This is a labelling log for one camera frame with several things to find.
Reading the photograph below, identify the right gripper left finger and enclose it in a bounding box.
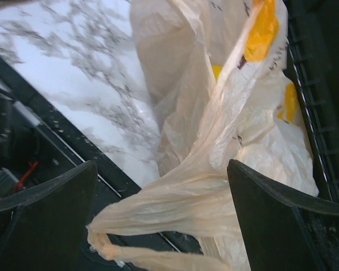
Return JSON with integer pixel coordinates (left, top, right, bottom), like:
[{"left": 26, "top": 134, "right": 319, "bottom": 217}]
[{"left": 0, "top": 161, "right": 97, "bottom": 270}]

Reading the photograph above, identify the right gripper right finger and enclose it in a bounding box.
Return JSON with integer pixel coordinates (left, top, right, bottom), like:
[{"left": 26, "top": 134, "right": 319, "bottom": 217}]
[{"left": 227, "top": 160, "right": 339, "bottom": 270}]

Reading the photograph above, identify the translucent orange plastic bag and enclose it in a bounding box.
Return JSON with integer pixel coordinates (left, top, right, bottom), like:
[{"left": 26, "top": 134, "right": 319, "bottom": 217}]
[{"left": 88, "top": 1, "right": 318, "bottom": 270}]

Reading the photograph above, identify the black plastic toolbox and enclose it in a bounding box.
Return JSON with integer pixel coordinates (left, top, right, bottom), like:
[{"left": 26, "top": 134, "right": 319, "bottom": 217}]
[{"left": 282, "top": 0, "right": 339, "bottom": 206}]

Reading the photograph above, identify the black front mounting rail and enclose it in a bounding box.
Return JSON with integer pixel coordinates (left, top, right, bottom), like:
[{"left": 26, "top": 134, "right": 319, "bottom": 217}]
[{"left": 0, "top": 47, "right": 204, "bottom": 271}]

